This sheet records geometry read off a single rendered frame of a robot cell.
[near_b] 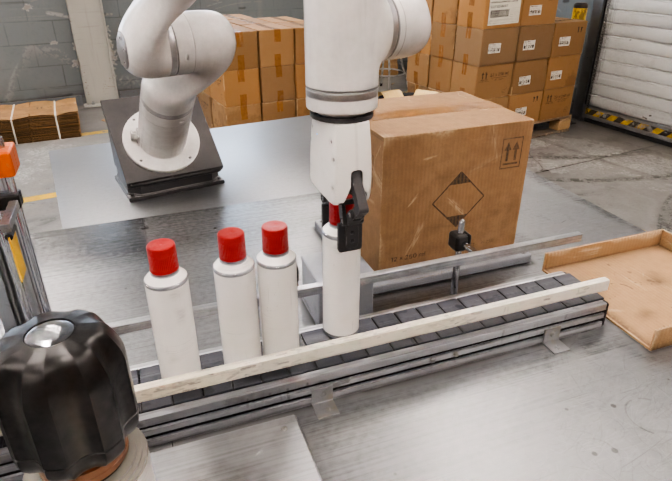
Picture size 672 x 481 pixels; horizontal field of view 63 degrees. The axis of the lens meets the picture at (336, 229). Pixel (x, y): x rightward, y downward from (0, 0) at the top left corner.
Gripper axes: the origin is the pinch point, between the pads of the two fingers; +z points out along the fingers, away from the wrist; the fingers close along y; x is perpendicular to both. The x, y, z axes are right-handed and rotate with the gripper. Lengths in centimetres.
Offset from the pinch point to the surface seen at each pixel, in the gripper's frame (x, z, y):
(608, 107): 359, 91, -300
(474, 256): 23.7, 10.8, -3.1
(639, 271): 64, 23, -5
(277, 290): -9.5, 6.2, 2.3
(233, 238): -14.3, -1.7, 1.4
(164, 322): -23.6, 7.6, 2.3
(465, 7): 207, 6, -300
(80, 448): -29.4, -4.6, 31.4
